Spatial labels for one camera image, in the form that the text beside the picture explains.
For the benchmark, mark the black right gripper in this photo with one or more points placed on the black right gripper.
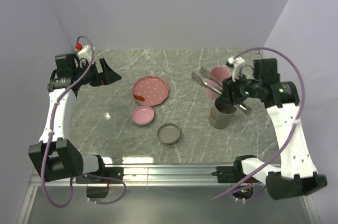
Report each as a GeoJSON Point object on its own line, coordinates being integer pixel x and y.
{"type": "Point", "coordinates": [229, 88]}

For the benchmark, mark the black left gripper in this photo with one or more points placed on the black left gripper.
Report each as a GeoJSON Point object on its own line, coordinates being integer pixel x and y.
{"type": "Point", "coordinates": [108, 76]}

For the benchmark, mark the small red sausage toy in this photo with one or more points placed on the small red sausage toy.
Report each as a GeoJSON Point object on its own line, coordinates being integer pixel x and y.
{"type": "Point", "coordinates": [138, 97]}

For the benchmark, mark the pink scalloped plate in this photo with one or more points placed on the pink scalloped plate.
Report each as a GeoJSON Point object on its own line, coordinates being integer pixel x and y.
{"type": "Point", "coordinates": [153, 88]}

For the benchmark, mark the grey round lid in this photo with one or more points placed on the grey round lid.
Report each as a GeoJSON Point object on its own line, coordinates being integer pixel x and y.
{"type": "Point", "coordinates": [169, 133]}

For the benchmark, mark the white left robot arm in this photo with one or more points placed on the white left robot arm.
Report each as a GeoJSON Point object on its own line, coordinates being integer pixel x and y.
{"type": "Point", "coordinates": [54, 156]}

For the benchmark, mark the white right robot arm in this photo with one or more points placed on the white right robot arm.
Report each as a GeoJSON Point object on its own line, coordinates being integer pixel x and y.
{"type": "Point", "coordinates": [291, 172]}

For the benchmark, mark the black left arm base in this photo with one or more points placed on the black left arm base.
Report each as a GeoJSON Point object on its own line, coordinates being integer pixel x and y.
{"type": "Point", "coordinates": [100, 176]}

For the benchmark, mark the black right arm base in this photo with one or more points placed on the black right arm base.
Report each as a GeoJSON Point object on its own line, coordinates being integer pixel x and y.
{"type": "Point", "coordinates": [227, 174]}

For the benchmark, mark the grey tall canister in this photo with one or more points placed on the grey tall canister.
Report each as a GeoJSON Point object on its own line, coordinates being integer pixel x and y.
{"type": "Point", "coordinates": [221, 115]}

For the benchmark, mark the pink round lid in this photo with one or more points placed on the pink round lid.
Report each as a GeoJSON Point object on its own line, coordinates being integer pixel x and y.
{"type": "Point", "coordinates": [143, 115]}

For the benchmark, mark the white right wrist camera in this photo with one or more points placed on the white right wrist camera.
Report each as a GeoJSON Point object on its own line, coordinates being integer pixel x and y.
{"type": "Point", "coordinates": [236, 64]}

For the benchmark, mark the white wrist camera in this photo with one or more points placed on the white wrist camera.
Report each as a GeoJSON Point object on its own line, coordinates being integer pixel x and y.
{"type": "Point", "coordinates": [85, 53]}
{"type": "Point", "coordinates": [236, 64]}

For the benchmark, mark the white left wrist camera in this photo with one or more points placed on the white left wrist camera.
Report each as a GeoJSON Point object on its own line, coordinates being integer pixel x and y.
{"type": "Point", "coordinates": [85, 53]}

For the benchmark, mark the aluminium front rail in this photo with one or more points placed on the aluminium front rail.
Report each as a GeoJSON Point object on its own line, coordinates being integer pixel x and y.
{"type": "Point", "coordinates": [171, 175]}

